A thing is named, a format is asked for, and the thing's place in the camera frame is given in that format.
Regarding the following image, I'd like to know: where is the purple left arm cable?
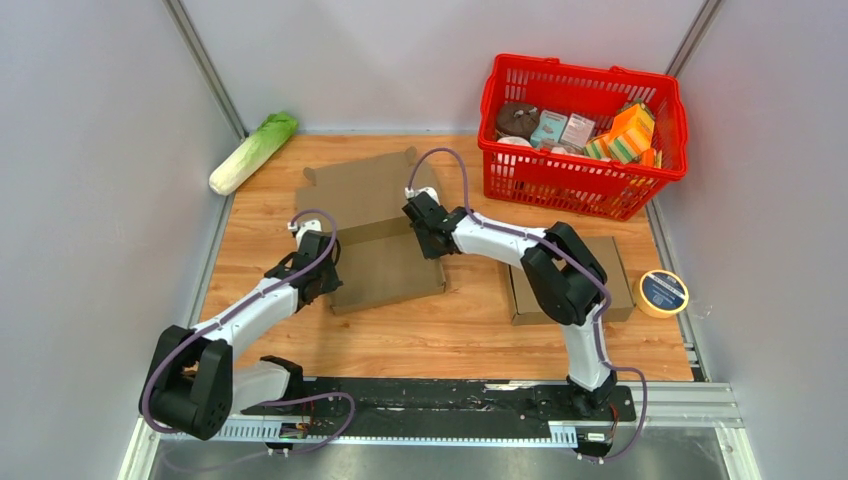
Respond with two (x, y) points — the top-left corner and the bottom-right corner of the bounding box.
(139, 209), (357, 458)

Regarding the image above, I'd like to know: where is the aluminium frame rail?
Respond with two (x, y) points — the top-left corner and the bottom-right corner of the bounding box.
(115, 374), (763, 480)

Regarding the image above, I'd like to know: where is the brown round container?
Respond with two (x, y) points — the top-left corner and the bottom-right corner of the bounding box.
(495, 102), (540, 140)

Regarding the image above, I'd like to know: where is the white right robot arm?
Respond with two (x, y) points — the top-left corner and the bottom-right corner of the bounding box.
(402, 189), (617, 419)

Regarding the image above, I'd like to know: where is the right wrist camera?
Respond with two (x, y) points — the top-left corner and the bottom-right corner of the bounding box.
(404, 186), (440, 204)

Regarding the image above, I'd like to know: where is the brown cardboard box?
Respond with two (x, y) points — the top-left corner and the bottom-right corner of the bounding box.
(506, 235), (636, 327)

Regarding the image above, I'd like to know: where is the red plastic basket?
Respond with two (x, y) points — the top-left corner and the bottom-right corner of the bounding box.
(478, 53), (688, 220)

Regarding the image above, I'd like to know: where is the orange yellow striped box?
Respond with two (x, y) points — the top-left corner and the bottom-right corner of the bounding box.
(583, 99), (662, 168)

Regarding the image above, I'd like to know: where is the cardboard sheet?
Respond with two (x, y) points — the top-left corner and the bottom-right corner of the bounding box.
(295, 147), (446, 315)

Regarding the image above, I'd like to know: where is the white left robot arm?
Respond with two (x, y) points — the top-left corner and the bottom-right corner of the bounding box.
(139, 228), (343, 440)

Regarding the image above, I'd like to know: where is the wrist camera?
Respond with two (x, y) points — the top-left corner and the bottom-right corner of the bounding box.
(287, 219), (323, 247)
(404, 186), (440, 204)

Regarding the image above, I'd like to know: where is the teal packet box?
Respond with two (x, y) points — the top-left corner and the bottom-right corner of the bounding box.
(529, 110), (569, 148)

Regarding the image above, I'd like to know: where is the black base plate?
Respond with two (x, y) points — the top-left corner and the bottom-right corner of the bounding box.
(245, 377), (638, 439)

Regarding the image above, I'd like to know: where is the napa cabbage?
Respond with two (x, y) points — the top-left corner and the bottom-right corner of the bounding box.
(208, 112), (299, 196)

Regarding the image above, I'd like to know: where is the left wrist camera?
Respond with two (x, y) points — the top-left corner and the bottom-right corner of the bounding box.
(287, 219), (323, 247)

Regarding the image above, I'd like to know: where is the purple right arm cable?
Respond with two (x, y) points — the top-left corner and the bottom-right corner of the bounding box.
(405, 147), (649, 464)

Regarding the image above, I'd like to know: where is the yellow blue tape roll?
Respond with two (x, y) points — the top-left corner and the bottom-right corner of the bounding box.
(632, 269), (690, 319)

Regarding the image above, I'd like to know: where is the pink white packet box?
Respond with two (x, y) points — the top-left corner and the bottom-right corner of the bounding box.
(558, 113), (595, 151)

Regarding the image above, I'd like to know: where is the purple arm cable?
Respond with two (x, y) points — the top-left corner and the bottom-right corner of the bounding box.
(405, 147), (649, 464)
(139, 209), (357, 458)

